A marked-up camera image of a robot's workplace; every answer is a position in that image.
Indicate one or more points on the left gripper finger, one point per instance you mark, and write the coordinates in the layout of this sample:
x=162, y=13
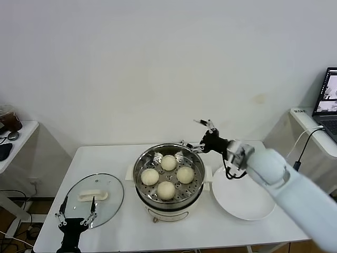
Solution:
x=92, y=206
x=63, y=208

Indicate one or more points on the white wall power outlet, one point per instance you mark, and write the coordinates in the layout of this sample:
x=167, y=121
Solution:
x=34, y=181

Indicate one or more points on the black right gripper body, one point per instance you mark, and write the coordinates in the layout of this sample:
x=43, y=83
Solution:
x=213, y=143

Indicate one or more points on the plain white side desk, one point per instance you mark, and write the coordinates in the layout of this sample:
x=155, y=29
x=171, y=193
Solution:
x=23, y=131

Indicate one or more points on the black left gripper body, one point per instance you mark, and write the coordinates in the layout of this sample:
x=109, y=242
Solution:
x=71, y=232

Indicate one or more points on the white steamed baozi bun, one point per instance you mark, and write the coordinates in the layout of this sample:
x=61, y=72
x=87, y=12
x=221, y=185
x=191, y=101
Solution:
x=166, y=190
x=149, y=176
x=185, y=175
x=168, y=162

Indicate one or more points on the small round grey disc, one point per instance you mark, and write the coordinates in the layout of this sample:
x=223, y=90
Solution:
x=12, y=135

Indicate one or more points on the white round plate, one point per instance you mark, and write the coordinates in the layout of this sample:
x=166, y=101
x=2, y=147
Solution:
x=237, y=200

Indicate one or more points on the plastic cup of iced coffee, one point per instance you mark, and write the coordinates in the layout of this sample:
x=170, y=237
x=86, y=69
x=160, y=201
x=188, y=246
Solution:
x=11, y=121

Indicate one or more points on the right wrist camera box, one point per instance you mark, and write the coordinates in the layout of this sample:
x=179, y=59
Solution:
x=241, y=153

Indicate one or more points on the perforated steel steamer basket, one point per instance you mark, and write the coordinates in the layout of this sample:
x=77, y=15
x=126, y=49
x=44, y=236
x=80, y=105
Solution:
x=172, y=179

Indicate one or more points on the white side desk with label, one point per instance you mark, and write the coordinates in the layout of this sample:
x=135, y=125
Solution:
x=302, y=118

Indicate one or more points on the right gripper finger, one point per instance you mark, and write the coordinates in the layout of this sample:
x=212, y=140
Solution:
x=196, y=148
x=209, y=125

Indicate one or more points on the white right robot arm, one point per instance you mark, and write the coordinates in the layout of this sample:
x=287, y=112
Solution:
x=289, y=189

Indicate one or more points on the white electric cooker pot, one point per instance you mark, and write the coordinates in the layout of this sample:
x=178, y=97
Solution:
x=168, y=213

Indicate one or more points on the open grey laptop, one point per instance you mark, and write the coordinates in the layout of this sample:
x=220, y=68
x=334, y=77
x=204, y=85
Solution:
x=326, y=92

